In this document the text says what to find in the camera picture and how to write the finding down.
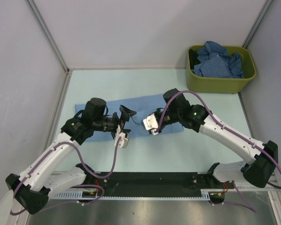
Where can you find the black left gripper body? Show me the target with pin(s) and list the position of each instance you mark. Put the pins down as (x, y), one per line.
(119, 124)

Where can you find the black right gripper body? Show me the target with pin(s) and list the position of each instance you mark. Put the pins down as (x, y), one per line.
(168, 118)

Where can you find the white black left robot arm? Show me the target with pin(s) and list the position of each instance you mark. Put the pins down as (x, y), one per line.
(31, 187)

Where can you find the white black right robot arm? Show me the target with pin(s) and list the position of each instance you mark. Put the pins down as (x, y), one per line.
(259, 159)

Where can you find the green plastic bin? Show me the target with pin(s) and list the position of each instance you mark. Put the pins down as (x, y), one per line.
(219, 85)

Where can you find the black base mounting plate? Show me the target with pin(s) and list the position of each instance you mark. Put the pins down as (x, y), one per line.
(169, 184)

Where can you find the blue checkered shirt in bin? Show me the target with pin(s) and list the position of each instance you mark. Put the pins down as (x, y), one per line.
(215, 62)

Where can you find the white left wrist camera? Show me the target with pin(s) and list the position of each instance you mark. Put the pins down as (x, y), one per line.
(121, 137)

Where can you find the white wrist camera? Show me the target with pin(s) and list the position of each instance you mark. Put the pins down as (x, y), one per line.
(121, 137)
(150, 124)

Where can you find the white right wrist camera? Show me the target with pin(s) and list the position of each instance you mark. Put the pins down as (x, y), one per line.
(150, 124)

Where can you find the white slotted cable duct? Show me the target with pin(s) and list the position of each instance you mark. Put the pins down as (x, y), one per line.
(88, 194)

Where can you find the aluminium frame post left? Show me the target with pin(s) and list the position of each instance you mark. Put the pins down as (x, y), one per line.
(47, 34)

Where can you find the aluminium frame post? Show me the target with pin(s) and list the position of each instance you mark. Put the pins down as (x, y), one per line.
(47, 34)
(261, 15)

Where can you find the aluminium frame post right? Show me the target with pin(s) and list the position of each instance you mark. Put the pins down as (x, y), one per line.
(261, 15)

